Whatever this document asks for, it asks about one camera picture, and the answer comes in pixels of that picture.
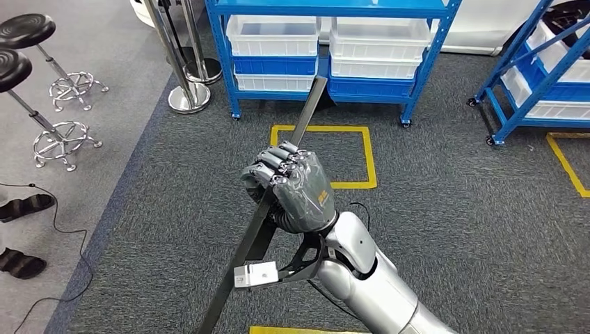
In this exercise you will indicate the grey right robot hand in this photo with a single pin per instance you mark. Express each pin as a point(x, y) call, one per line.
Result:
point(304, 193)

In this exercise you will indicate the black plastic plate bracket part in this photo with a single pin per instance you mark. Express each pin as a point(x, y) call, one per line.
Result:
point(309, 110)

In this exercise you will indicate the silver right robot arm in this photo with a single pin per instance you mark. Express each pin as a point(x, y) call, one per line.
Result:
point(378, 290)

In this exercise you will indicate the blue metal shelf rack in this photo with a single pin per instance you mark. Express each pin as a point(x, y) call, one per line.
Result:
point(322, 7)

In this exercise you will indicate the blue wheeled shelf rack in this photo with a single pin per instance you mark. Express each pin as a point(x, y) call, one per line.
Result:
point(507, 115)

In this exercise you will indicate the yellow floor tape square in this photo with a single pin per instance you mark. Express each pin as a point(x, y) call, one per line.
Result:
point(368, 156)

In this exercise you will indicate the white plastic crate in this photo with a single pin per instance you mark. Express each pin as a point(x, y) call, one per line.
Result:
point(373, 69)
point(272, 83)
point(548, 110)
point(272, 44)
point(553, 55)
point(378, 46)

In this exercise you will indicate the white car with red stripe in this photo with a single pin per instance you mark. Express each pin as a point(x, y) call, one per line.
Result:
point(479, 27)

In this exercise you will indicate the person's left foot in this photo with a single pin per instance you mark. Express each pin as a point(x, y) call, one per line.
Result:
point(27, 206)

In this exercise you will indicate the person's foot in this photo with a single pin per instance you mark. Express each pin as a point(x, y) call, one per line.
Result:
point(27, 206)
point(20, 263)

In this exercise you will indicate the person's right foot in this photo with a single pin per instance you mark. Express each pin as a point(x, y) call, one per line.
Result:
point(20, 263)

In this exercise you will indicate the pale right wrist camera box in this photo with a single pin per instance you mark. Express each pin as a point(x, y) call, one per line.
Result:
point(256, 275)

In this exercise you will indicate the chrome stanchion post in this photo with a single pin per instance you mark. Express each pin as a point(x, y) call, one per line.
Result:
point(205, 71)
point(189, 99)

